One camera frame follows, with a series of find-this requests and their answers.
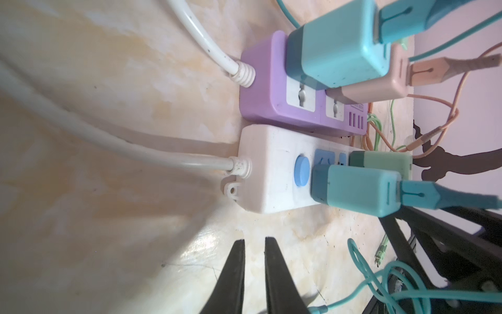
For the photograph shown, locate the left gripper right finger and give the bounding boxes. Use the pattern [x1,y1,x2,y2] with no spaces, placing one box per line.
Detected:
[264,237,309,314]

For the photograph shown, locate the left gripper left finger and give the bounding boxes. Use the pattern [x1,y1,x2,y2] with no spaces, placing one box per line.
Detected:
[200,239,245,314]

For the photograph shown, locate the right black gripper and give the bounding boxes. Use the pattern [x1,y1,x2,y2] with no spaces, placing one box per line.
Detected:
[380,206,501,292]

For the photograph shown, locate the dark teal charger cable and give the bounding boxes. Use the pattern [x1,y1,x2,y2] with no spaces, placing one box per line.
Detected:
[308,180,502,314]

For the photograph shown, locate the dark teal charger plug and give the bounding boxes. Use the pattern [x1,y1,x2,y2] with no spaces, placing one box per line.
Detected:
[311,164,401,218]

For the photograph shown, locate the green charger plug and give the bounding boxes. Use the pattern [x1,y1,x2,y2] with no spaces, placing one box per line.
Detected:
[349,150,413,180]

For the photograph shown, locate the green charger cable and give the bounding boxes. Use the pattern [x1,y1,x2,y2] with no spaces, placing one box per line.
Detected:
[364,97,409,268]

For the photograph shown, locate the pink charger plug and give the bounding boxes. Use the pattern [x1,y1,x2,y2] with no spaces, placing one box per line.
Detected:
[326,44,410,105]

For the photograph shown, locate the pink charger cable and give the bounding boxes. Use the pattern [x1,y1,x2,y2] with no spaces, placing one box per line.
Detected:
[348,42,502,160]

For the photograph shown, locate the light teal charger plug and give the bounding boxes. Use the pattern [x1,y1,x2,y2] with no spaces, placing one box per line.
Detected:
[286,0,391,90]

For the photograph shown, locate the white blue power strip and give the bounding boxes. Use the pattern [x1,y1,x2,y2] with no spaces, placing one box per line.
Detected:
[224,124,354,214]

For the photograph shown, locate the purple power strip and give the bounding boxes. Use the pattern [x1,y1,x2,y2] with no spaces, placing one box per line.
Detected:
[239,30,368,137]

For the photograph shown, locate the white purple-strip cable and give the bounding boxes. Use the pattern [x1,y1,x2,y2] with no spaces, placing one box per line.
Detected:
[166,0,256,89]

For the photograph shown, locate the white power strip cable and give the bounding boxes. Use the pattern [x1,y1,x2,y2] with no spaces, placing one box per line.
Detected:
[0,58,254,180]

